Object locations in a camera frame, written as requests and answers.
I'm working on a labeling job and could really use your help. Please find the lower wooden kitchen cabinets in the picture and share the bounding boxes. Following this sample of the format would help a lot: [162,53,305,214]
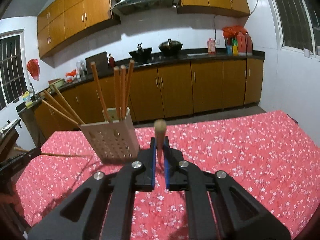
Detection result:
[18,57,264,141]

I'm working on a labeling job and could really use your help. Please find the black wok with utensils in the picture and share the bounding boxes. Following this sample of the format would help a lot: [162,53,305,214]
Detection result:
[129,43,152,63]

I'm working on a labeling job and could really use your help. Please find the yellow detergent bottle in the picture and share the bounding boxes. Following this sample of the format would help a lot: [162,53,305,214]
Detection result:
[22,91,33,108]

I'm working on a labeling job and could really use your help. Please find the beige perforated utensil holder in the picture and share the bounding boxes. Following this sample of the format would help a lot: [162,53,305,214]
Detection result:
[80,108,140,164]

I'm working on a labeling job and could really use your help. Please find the red floral tablecloth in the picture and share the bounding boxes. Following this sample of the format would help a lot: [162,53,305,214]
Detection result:
[16,111,319,239]

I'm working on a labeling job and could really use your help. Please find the left barred window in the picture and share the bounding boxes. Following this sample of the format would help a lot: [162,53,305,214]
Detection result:
[0,35,28,110]

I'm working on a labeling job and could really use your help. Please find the barred window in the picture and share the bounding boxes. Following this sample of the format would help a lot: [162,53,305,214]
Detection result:
[0,35,28,110]
[274,0,319,56]

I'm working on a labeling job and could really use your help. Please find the green basin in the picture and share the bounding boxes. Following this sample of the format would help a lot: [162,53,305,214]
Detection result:
[48,79,65,89]

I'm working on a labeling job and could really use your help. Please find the dark wooden cutting board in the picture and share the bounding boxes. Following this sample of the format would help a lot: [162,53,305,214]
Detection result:
[85,51,108,74]

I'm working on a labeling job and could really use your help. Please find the red sauce bottle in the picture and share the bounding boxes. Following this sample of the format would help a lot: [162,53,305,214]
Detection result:
[108,54,116,68]

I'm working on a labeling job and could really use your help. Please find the black lidded wok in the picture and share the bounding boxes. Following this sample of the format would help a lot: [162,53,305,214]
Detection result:
[158,39,183,57]

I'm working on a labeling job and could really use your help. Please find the yellow and blue boxes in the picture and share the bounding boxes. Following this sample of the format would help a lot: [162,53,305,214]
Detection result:
[225,38,238,56]

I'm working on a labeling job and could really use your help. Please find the dark red oil bottle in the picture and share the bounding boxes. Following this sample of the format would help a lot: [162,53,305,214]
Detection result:
[245,33,253,56]

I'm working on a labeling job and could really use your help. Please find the red plastic bag on counter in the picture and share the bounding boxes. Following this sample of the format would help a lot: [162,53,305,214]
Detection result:
[222,25,247,38]

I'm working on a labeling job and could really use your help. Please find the white cup on windowsill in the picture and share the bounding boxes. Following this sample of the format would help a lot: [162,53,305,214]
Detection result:
[303,48,311,58]

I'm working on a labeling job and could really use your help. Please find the right barred window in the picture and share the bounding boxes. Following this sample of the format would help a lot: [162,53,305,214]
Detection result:
[274,0,319,56]

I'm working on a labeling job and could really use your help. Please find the red plastic bag on wall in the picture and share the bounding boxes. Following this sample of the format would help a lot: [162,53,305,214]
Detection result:
[27,59,40,81]

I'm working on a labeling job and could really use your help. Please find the upper wooden wall cabinets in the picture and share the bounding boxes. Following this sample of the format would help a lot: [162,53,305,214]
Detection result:
[37,0,250,58]

